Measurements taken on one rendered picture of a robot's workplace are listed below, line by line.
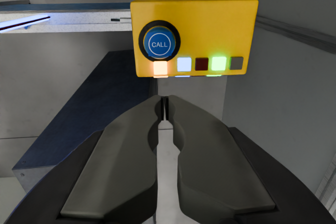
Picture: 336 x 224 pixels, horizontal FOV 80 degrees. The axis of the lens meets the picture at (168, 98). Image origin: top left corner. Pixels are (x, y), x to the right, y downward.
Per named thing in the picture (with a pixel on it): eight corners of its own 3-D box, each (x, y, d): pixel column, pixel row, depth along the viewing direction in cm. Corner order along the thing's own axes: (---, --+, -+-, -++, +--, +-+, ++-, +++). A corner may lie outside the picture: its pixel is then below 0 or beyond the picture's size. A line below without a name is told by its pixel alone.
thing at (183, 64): (190, 57, 28) (191, 58, 27) (190, 69, 29) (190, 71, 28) (177, 57, 28) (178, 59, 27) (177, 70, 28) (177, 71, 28)
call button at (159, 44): (174, 25, 26) (175, 27, 25) (174, 55, 28) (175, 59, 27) (143, 26, 26) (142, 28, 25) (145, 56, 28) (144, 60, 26)
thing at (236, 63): (242, 56, 28) (244, 57, 27) (240, 68, 29) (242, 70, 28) (229, 56, 28) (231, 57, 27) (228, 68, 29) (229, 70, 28)
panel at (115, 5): (170, 1, 110) (182, 15, 52) (170, 3, 111) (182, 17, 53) (17, 4, 108) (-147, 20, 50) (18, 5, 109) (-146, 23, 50)
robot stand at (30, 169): (158, 88, 148) (155, 232, 60) (117, 91, 148) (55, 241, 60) (153, 47, 134) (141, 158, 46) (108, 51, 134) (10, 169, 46)
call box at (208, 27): (233, -4, 34) (261, -2, 24) (226, 55, 38) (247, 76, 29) (137, -3, 33) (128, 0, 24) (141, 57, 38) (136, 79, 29)
